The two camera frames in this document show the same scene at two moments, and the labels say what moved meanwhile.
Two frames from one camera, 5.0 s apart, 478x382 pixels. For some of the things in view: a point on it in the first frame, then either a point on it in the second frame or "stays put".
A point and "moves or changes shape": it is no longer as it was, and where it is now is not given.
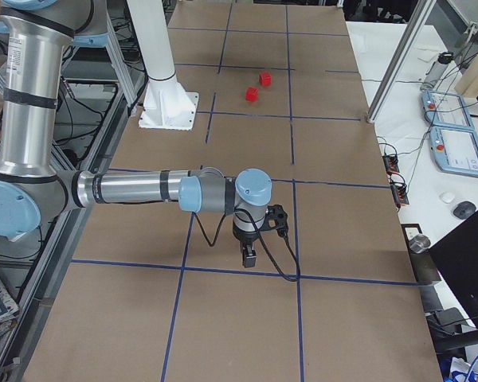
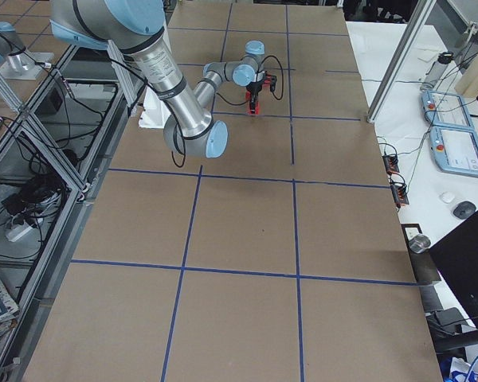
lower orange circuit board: [400, 195] stays put
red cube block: [252, 94] moves or changes shape
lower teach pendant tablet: [459, 151] stays put
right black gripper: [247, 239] to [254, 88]
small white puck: [446, 196] stays put
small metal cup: [419, 243] stays put
